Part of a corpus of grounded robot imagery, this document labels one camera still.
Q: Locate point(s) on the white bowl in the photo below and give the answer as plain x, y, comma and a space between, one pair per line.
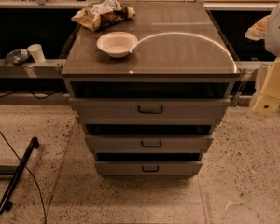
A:
117, 44

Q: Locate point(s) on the white paper cup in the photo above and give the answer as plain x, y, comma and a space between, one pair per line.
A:
37, 53

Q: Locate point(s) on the grey middle drawer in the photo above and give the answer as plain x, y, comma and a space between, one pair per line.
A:
148, 144

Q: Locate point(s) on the grey top drawer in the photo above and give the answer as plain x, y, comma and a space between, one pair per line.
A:
148, 111

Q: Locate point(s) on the grey bottom drawer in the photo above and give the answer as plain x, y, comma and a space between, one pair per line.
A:
147, 167

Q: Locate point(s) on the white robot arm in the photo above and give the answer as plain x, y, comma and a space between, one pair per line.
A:
268, 29

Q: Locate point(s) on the grey drawer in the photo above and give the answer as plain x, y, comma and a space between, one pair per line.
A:
148, 111
147, 167
148, 144

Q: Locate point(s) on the crumpled chip bag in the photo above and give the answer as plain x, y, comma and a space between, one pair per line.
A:
99, 16

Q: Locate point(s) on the dark blue bowl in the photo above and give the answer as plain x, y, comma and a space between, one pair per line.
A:
18, 57

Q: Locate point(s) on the black metal bar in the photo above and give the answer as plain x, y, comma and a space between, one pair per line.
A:
5, 203

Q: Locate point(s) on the grey drawer cabinet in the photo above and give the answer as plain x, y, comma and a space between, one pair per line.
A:
180, 55

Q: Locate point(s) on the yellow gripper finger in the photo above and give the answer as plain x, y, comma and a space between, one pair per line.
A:
268, 100
258, 30

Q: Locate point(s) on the grey metal rail shelf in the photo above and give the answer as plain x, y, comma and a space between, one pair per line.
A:
50, 69

